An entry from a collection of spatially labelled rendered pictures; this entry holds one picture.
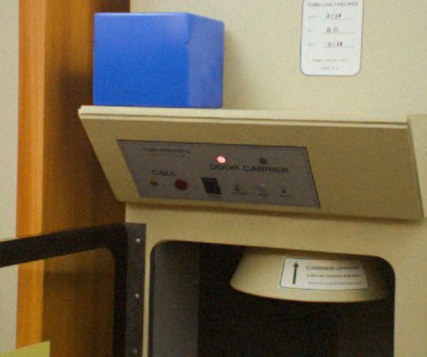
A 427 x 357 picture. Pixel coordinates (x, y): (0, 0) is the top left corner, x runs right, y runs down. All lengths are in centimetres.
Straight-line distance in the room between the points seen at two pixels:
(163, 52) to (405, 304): 34
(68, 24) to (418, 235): 42
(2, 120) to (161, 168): 70
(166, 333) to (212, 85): 29
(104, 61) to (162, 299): 29
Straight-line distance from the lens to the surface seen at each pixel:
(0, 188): 172
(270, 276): 112
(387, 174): 98
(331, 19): 107
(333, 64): 107
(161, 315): 117
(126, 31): 102
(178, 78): 100
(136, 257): 114
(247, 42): 109
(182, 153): 103
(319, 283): 111
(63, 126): 112
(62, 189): 112
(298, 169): 100
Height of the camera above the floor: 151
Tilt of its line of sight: 3 degrees down
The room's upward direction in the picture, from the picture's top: 1 degrees clockwise
